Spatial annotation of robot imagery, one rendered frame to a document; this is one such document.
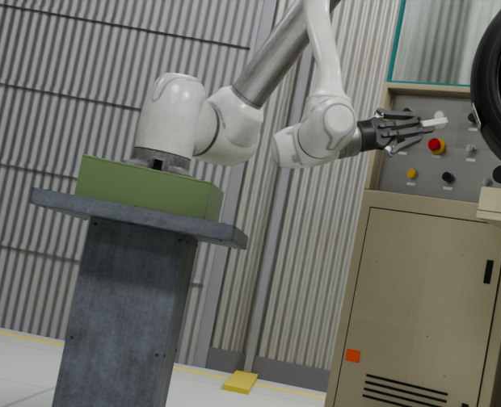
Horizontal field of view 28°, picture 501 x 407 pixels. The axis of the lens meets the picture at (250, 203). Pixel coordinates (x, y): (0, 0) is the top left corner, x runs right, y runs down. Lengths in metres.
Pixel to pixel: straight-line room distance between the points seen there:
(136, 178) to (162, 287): 0.28
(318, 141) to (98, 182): 0.59
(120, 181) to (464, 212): 1.21
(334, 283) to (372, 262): 2.23
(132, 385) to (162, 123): 0.67
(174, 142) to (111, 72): 3.15
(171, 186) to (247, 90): 0.41
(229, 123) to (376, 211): 0.80
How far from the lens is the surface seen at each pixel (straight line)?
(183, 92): 2.57
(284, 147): 2.30
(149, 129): 2.56
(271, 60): 2.67
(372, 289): 3.26
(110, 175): 2.45
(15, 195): 5.71
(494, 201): 2.48
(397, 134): 2.42
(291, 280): 5.49
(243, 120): 2.68
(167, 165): 2.54
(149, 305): 2.48
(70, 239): 5.61
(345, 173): 5.53
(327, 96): 2.20
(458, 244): 3.16
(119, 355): 2.50
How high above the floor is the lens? 0.53
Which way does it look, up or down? 4 degrees up
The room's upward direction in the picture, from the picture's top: 11 degrees clockwise
